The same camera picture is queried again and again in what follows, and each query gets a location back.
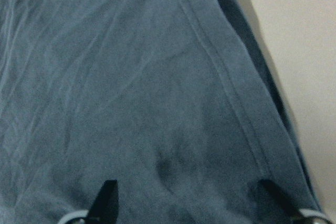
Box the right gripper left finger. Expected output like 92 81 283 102
88 180 118 221

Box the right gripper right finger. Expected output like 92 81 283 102
259 179 305 219

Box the black t-shirt with logo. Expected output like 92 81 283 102
1 0 329 223

